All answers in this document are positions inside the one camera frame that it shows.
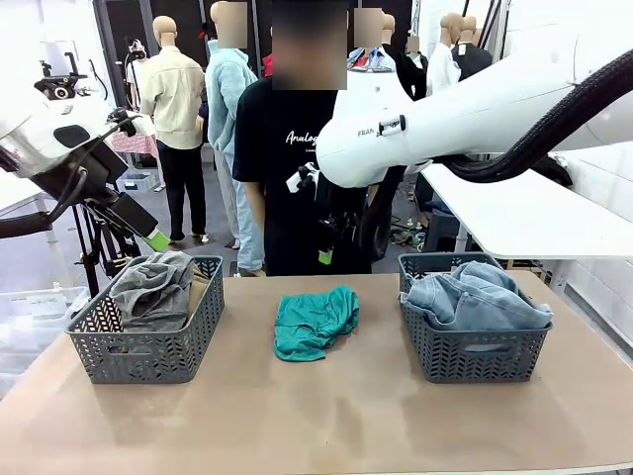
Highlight mannequin in blue shirt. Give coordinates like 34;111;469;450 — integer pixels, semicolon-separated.
347;9;398;74

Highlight mannequin in black shirt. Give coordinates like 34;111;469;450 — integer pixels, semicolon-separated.
451;17;495;81

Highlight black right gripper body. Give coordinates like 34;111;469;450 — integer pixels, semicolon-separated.
316;172;370;235

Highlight small white table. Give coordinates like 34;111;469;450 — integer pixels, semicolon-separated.
0;171;46;215

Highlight grey plastic patterned basket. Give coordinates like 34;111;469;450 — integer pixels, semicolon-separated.
65;254;226;385
398;251;554;385

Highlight person's right forearm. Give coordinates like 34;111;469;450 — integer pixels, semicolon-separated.
244;179;267;233

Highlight mannequin in white shirt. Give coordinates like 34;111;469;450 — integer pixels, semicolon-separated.
425;13;464;96

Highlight clear plastic storage bin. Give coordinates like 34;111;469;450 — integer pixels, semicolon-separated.
0;284;91;397

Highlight large white table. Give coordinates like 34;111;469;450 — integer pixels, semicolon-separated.
419;144;633;261

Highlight teal green shorts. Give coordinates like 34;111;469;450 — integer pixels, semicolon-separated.
272;284;361;363

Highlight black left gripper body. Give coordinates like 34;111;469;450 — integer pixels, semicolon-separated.
31;142;131;202

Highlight mannequin in cream shirt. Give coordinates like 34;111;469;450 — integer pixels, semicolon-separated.
138;16;209;244

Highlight light blue denim jeans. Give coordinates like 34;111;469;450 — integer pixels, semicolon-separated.
399;259;555;333

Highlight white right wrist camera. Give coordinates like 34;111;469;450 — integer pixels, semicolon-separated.
285;164;323;194

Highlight table with pink checkered cloth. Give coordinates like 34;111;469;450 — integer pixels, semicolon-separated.
110;132;160;160

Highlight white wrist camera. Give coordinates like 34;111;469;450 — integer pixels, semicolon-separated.
285;164;323;194
105;109;152;138

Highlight black left arm cable sleeve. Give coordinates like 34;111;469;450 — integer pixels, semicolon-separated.
0;165;91;239

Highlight grey garment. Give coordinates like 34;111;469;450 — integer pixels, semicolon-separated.
109;249;198;333

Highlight black camera tripod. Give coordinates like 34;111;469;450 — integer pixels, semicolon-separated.
34;51;142;299

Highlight black bag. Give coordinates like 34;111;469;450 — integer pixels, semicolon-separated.
530;152;575;189

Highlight beige shirt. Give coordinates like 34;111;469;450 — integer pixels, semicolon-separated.
186;260;213;319

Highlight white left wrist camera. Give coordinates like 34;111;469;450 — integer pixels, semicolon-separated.
105;109;152;138

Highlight mannequin in black jacket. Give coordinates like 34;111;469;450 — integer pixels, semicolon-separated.
383;14;429;101

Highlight mannequin in light blue fleece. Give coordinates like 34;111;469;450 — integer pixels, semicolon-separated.
204;2;266;277

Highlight person in black t-shirt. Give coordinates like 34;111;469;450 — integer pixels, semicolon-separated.
231;0;407;277

